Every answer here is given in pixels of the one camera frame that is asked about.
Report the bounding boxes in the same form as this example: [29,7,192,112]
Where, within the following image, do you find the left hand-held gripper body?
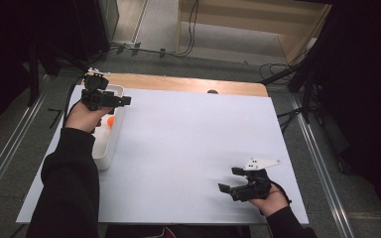
[79,66,116,112]

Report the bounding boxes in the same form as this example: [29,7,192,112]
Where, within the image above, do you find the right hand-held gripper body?
[229,158,283,203]

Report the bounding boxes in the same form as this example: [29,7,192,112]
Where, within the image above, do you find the white plastic bin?
[90,83,127,172]

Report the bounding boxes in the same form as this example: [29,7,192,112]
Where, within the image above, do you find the person's right hand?
[248,185,291,219]

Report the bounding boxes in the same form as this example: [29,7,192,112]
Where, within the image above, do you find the person's left hand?
[64,100,114,134]

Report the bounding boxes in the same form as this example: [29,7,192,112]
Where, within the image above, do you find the white board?
[15,84,310,226]

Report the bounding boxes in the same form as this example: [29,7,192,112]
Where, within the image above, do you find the person's dark clothing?
[103,224,253,238]

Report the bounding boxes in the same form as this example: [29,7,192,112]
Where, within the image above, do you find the wooden table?
[80,71,269,98]

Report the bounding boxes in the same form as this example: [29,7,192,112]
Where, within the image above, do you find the black metal stand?
[25,39,93,107]
[260,49,323,124]

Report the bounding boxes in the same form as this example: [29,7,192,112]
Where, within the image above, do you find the dark curtain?
[0,0,111,137]
[287,0,381,234]

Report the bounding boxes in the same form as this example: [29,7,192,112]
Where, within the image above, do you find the light wooden shelf unit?
[176,0,332,65]

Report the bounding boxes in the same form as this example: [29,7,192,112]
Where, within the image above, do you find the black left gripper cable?
[63,73,92,129]

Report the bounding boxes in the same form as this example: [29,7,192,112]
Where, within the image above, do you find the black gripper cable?
[63,73,92,129]
[270,180,293,206]

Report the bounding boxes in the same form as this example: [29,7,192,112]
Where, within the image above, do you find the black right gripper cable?
[270,180,293,206]

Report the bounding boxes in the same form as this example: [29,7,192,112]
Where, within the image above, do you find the black floor cable with clips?
[88,41,180,62]

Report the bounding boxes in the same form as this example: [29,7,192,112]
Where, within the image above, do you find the metal floor rail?
[289,94,357,238]
[0,74,52,216]

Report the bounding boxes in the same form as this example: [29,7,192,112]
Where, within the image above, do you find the black hanging cable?
[165,0,200,60]

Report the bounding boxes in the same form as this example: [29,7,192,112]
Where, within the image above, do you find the black coiled floor cables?
[258,61,301,84]

